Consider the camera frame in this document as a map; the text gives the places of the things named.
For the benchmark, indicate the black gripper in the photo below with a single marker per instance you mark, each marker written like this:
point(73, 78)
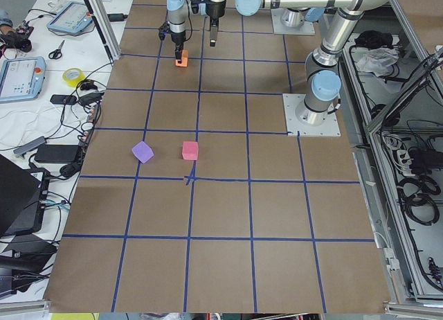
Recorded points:
point(178, 39)
point(214, 10)

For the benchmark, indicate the white power strip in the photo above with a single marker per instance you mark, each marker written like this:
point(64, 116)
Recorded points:
point(403, 158)

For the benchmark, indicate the blue teach pendant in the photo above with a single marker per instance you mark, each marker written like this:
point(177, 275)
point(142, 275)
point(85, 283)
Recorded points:
point(22, 78)
point(73, 19)

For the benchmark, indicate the black power adapter brick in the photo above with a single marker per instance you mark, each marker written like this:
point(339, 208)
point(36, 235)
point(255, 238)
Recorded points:
point(50, 153)

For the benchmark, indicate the yellow tape roll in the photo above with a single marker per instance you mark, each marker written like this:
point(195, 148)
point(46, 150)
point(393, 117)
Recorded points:
point(73, 76)

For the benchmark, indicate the black laptop computer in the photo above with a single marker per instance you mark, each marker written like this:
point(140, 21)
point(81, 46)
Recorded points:
point(23, 192)

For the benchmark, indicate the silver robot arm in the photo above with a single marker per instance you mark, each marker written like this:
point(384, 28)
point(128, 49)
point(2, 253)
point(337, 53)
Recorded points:
point(322, 77)
point(178, 13)

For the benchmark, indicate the black small device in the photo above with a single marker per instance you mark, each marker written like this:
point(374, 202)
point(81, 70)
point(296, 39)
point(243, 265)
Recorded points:
point(62, 99)

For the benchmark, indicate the crumpled white cloth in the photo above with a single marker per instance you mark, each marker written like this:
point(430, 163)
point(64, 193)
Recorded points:
point(378, 61)

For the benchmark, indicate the brown paper mat blue grid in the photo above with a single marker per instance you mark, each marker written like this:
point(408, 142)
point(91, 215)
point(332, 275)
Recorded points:
point(260, 222)

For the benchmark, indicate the aluminium frame post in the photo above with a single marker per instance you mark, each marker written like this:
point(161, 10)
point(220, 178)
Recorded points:
point(103, 25)

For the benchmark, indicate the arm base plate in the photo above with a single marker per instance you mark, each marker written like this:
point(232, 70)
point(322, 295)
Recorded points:
point(291, 22)
point(300, 121)

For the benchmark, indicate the purple foam cube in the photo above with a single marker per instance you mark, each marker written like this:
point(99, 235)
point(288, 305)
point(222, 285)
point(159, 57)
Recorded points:
point(143, 152)

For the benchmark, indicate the grey usb hub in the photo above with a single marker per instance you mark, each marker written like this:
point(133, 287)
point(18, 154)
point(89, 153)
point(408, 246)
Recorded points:
point(29, 146)

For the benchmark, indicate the blue teach pendant far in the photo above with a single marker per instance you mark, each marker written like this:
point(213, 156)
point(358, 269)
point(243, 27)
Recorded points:
point(73, 19)

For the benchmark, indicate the blue teach pendant near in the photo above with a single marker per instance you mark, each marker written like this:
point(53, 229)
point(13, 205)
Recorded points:
point(22, 78)

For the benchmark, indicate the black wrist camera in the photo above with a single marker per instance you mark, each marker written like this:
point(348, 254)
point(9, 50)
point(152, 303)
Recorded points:
point(198, 7)
point(164, 30)

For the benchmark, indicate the orange foam cube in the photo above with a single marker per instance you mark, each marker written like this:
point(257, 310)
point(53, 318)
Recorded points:
point(183, 61)

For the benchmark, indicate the black handled scissors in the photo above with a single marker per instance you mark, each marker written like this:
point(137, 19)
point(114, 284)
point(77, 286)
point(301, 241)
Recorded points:
point(57, 53)

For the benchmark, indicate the pink foam cube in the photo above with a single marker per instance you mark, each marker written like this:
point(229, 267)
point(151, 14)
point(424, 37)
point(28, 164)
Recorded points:
point(190, 150)

